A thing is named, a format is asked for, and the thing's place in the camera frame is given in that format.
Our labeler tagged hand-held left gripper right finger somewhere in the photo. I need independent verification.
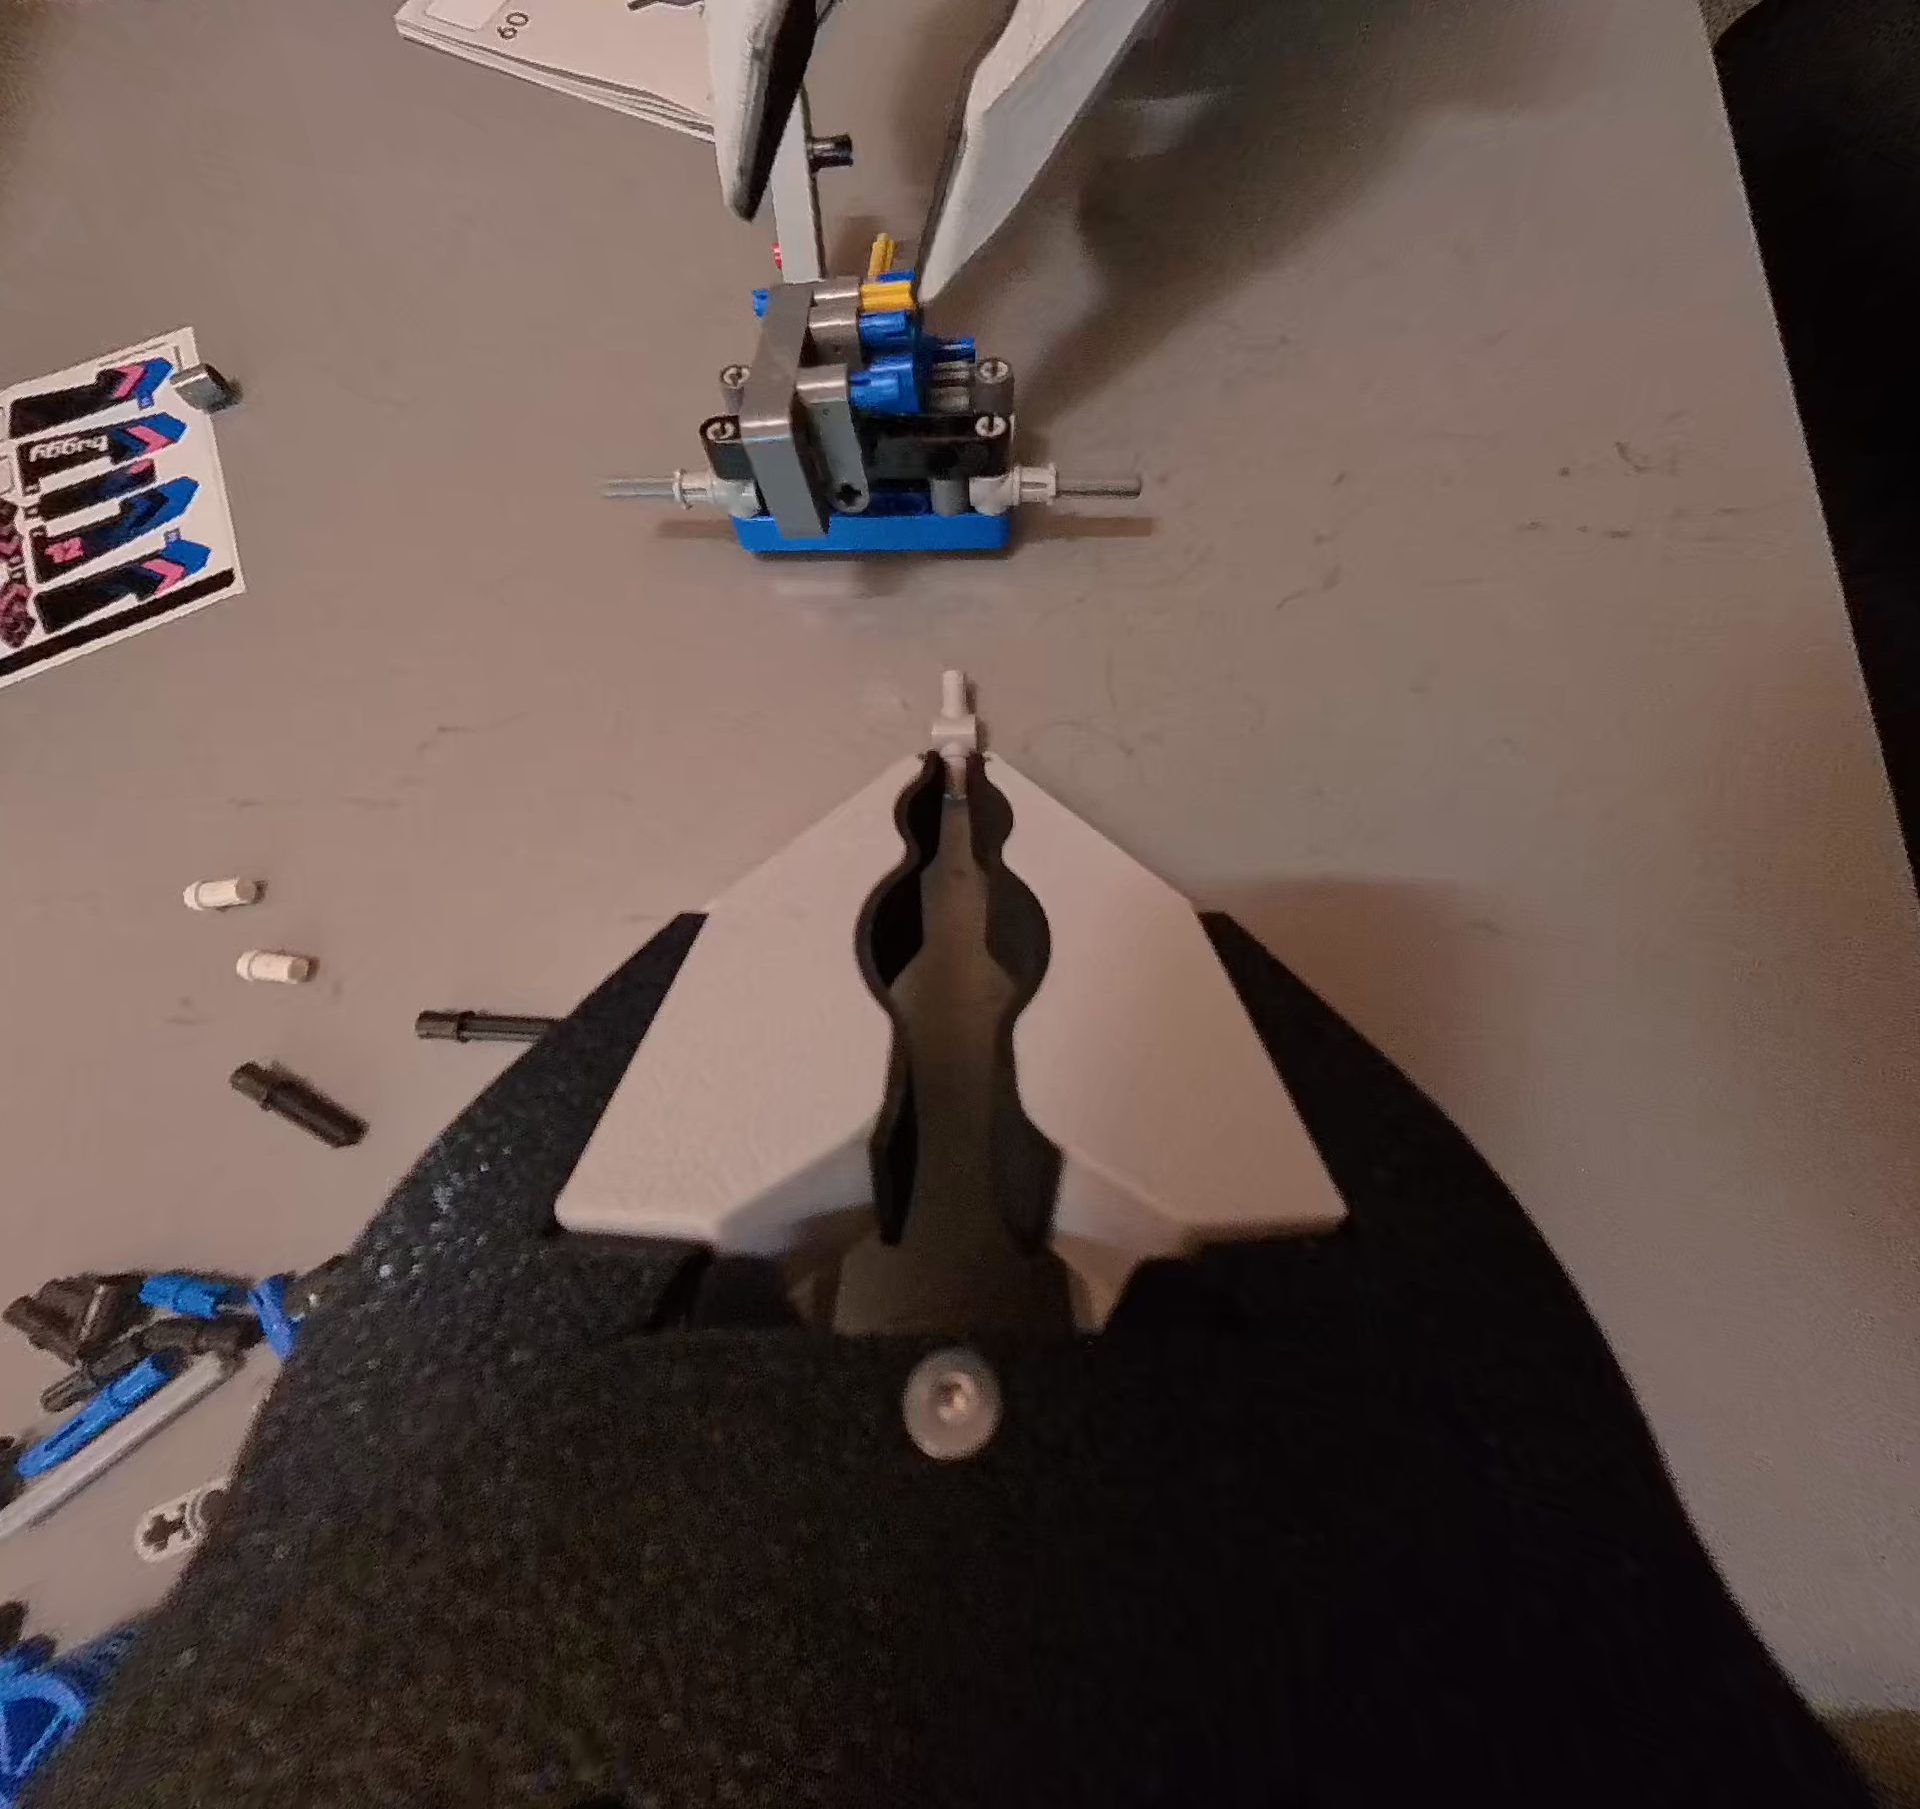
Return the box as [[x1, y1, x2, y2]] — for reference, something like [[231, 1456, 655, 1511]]
[[974, 754, 1349, 1336]]

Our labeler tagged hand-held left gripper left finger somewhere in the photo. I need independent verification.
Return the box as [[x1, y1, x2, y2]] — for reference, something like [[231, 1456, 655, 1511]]
[[553, 751, 920, 1317]]

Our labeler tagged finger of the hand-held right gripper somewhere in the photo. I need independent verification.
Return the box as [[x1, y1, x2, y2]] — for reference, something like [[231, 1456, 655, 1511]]
[[702, 0, 913, 224], [913, 0, 1251, 308]]

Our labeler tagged small grey lego axle connector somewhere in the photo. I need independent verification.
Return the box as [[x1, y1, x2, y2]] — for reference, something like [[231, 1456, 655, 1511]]
[[927, 666, 993, 806]]

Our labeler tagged blue and grey lego assembly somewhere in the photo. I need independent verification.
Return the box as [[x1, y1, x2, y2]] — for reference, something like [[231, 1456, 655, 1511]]
[[602, 82, 1146, 561]]

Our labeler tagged open lego instruction booklet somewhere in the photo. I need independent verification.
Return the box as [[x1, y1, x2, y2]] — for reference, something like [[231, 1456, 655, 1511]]
[[394, 0, 725, 141]]

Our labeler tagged pile of loose lego pieces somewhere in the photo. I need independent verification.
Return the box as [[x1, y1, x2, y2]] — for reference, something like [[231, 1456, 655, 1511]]
[[0, 1268, 351, 1545]]

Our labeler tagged white lego beam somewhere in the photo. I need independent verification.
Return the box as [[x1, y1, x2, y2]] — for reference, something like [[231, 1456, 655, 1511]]
[[131, 1482, 237, 1563]]

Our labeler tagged lego sticker sheet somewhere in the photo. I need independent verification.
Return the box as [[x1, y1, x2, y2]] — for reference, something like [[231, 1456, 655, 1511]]
[[0, 325, 247, 691]]

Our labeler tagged blue lego wheel rim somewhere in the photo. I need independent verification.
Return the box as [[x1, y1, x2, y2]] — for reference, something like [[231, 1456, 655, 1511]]
[[0, 1622, 140, 1809]]

